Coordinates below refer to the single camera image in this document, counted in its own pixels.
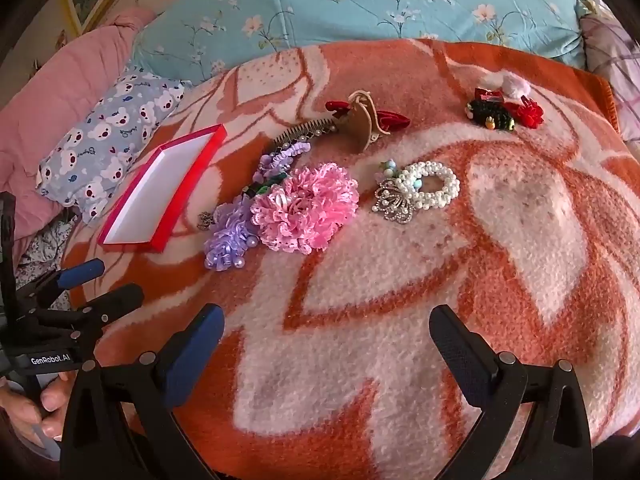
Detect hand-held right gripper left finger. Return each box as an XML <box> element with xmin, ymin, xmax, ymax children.
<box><xmin>60</xmin><ymin>304</ymin><xmax>226</xmax><ymax>480</ymax></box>

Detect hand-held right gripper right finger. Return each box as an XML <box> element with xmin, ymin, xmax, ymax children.
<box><xmin>429</xmin><ymin>304</ymin><xmax>593</xmax><ymax>480</ymax></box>

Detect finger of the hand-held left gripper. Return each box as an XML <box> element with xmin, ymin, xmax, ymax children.
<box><xmin>22</xmin><ymin>259</ymin><xmax>106</xmax><ymax>307</ymax></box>
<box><xmin>75</xmin><ymin>284</ymin><xmax>146</xmax><ymax>323</ymax></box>

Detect red jewelry box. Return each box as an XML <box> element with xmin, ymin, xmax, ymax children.
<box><xmin>96</xmin><ymin>124</ymin><xmax>228</xmax><ymax>253</ymax></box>

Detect purple ribbon flower hair tie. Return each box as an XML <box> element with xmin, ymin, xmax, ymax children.
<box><xmin>202</xmin><ymin>194</ymin><xmax>261</xmax><ymax>272</ymax></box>

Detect silver rhinestone brooch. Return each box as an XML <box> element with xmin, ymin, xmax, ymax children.
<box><xmin>372</xmin><ymin>180</ymin><xmax>416</xmax><ymax>224</ymax></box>

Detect white pearl bracelet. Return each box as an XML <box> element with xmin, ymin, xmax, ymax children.
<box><xmin>397</xmin><ymin>160</ymin><xmax>461</xmax><ymax>209</ymax></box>

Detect pink flower scrunchie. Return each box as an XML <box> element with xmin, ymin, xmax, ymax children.
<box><xmin>248</xmin><ymin>162</ymin><xmax>361</xmax><ymax>255</ymax></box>

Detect beaded hair comb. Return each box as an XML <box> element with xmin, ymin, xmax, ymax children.
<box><xmin>270</xmin><ymin>117</ymin><xmax>341</xmax><ymax>153</ymax></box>

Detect red bow claw clip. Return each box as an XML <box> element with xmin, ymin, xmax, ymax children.
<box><xmin>325</xmin><ymin>90</ymin><xmax>412</xmax><ymax>153</ymax></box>

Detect person's left forearm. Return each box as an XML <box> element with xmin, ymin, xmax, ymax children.
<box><xmin>0</xmin><ymin>405</ymin><xmax>51</xmax><ymax>480</ymax></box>

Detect person's left hand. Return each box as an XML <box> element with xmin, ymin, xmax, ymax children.
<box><xmin>0</xmin><ymin>372</ymin><xmax>73</xmax><ymax>448</ymax></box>

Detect dark floral cloth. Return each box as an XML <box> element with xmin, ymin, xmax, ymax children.
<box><xmin>15</xmin><ymin>210</ymin><xmax>81</xmax><ymax>311</ymax></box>

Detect orange patterned blanket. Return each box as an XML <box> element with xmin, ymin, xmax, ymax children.
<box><xmin>60</xmin><ymin>37</ymin><xmax>636</xmax><ymax>480</ymax></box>

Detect bear print pillow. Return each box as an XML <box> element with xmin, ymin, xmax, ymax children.
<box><xmin>37</xmin><ymin>67</ymin><xmax>193</xmax><ymax>226</ymax></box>

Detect pink quilt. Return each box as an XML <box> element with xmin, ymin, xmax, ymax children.
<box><xmin>0</xmin><ymin>7</ymin><xmax>158</xmax><ymax>246</ymax></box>

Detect green black hair clip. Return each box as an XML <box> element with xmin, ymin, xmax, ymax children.
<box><xmin>466</xmin><ymin>97</ymin><xmax>517</xmax><ymax>132</ymax></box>

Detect white pompom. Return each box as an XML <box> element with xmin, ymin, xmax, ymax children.
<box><xmin>501</xmin><ymin>72</ymin><xmax>533</xmax><ymax>97</ymax></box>

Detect purple striped cloth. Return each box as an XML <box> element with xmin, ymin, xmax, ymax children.
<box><xmin>577</xmin><ymin>12</ymin><xmax>640</xmax><ymax>133</ymax></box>

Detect blue floral pillow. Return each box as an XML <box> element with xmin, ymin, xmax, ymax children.
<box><xmin>131</xmin><ymin>0</ymin><xmax>598</xmax><ymax>86</ymax></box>

